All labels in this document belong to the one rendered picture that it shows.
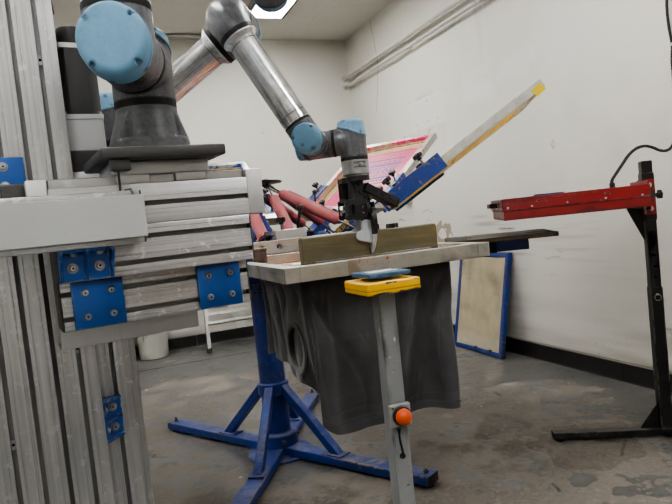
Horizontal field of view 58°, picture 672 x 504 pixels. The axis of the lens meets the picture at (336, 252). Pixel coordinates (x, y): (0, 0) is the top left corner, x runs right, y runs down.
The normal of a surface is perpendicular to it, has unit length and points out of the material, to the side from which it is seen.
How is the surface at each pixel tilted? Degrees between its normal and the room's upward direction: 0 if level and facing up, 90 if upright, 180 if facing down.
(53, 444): 90
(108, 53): 98
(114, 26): 98
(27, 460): 90
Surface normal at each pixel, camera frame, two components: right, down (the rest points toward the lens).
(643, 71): -0.93, 0.11
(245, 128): 0.36, 0.01
